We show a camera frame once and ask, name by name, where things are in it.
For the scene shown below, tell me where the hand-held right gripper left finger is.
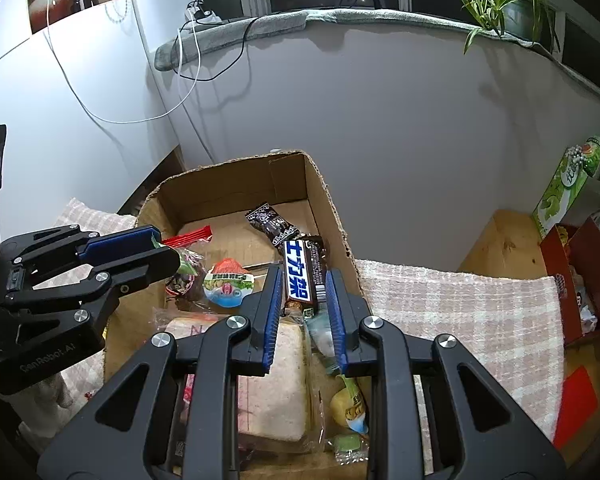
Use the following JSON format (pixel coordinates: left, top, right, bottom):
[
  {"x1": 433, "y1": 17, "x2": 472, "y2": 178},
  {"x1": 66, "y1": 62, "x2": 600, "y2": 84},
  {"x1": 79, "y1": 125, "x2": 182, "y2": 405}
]
[{"x1": 35, "y1": 266, "x2": 286, "y2": 480}]

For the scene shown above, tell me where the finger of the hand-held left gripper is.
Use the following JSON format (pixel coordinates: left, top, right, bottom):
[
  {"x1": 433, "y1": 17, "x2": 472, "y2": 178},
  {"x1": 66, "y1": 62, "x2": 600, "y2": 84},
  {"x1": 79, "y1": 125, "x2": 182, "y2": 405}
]
[
  {"x1": 0, "y1": 225, "x2": 162, "y2": 267},
  {"x1": 4, "y1": 246, "x2": 181, "y2": 329}
]

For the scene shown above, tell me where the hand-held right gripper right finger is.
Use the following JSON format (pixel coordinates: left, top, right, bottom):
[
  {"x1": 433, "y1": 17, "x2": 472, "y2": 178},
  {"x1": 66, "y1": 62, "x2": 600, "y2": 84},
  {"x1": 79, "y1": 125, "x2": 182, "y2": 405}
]
[{"x1": 325, "y1": 268, "x2": 566, "y2": 480}]

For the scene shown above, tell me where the dark snack bag red trim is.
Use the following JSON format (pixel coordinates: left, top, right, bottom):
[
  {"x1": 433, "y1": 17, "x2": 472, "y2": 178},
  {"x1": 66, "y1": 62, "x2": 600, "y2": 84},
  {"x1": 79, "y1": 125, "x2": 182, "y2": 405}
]
[{"x1": 152, "y1": 226, "x2": 214, "y2": 303}]

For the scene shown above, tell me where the brown chocolate bar white-blue label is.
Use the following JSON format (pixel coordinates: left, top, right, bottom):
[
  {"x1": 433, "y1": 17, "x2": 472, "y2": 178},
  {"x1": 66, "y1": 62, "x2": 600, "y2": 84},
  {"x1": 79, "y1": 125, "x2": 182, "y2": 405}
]
[{"x1": 282, "y1": 235, "x2": 328, "y2": 317}]

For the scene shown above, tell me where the pale clear snack wrapper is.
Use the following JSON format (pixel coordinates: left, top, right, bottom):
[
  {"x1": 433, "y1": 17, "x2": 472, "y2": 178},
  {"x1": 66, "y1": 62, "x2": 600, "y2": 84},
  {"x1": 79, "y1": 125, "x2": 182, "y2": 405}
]
[{"x1": 305, "y1": 310, "x2": 337, "y2": 373}]

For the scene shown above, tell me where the green jelly cup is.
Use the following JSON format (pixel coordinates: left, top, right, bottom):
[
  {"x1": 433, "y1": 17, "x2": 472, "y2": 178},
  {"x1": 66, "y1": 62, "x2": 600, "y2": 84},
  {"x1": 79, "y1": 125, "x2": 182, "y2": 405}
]
[{"x1": 202, "y1": 257, "x2": 256, "y2": 307}]

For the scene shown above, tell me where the bagged sandwich bread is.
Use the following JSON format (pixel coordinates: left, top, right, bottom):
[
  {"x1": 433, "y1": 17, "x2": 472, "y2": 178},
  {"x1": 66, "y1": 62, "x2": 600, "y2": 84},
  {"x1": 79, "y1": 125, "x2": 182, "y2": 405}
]
[{"x1": 152, "y1": 305, "x2": 331, "y2": 456}]

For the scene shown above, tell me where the yellow snack packet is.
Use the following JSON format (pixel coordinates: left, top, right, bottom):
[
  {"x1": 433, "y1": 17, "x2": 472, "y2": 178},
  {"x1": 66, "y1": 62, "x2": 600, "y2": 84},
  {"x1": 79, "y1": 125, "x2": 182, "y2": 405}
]
[{"x1": 329, "y1": 374, "x2": 370, "y2": 435}]

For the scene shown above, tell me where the black patterned snack packet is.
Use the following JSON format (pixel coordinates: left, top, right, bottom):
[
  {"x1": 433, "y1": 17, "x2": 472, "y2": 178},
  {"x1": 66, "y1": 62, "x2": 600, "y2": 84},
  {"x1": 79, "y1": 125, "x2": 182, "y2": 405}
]
[{"x1": 245, "y1": 202, "x2": 299, "y2": 247}]

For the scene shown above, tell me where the green candy packet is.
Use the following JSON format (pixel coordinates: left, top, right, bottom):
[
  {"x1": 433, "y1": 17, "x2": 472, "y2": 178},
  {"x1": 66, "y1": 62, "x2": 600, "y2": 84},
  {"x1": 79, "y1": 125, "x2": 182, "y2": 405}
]
[{"x1": 330, "y1": 434, "x2": 370, "y2": 462}]

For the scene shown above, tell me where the wooden side table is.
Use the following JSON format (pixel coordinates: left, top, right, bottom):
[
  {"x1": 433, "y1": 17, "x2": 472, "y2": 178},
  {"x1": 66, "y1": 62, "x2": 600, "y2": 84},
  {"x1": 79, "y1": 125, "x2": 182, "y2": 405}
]
[{"x1": 457, "y1": 210, "x2": 600, "y2": 466}]

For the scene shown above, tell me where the white power strip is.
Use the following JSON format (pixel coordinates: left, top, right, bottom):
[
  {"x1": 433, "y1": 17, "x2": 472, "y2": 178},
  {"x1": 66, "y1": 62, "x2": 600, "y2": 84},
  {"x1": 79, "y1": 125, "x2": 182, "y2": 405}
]
[{"x1": 185, "y1": 0, "x2": 226, "y2": 26}]

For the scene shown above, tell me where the red cardboard box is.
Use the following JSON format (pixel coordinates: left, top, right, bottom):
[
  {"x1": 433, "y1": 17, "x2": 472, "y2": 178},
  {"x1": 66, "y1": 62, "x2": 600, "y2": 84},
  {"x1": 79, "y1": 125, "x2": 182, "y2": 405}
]
[{"x1": 539, "y1": 217, "x2": 600, "y2": 346}]

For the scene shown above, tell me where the red white figurine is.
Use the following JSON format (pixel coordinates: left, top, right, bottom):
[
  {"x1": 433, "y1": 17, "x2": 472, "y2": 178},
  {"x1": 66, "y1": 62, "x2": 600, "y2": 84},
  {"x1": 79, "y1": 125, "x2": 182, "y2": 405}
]
[{"x1": 28, "y1": 0, "x2": 72, "y2": 28}]

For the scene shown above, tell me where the red card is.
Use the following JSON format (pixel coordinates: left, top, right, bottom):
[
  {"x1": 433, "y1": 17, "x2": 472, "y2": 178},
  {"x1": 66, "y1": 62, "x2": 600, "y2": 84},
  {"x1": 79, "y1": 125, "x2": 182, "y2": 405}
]
[{"x1": 552, "y1": 367, "x2": 600, "y2": 451}]

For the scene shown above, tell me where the green snack packet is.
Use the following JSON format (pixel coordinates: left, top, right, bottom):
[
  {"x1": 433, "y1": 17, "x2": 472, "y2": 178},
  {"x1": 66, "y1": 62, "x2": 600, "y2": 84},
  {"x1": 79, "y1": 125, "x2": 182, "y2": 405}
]
[{"x1": 531, "y1": 135, "x2": 600, "y2": 238}]

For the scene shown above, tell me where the grey windowsill cloth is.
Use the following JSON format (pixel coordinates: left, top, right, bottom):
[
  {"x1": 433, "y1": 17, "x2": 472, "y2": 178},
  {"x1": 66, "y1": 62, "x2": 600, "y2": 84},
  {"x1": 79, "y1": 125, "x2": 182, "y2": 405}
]
[{"x1": 155, "y1": 8, "x2": 600, "y2": 106}]

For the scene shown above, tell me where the potted spider plant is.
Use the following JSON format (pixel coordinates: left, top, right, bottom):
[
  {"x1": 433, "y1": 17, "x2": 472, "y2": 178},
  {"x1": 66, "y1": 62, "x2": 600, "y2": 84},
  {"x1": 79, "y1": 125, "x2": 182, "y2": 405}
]
[{"x1": 447, "y1": 0, "x2": 573, "y2": 56}]

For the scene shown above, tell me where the white cable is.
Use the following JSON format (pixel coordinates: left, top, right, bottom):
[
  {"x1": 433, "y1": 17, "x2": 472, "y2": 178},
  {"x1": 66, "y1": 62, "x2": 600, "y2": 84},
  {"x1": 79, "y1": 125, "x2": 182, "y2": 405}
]
[{"x1": 42, "y1": 0, "x2": 203, "y2": 123}]

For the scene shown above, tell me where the black cable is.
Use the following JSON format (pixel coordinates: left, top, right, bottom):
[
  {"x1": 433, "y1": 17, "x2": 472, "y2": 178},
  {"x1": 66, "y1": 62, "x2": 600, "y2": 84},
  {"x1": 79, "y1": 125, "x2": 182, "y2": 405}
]
[{"x1": 180, "y1": 15, "x2": 261, "y2": 81}]

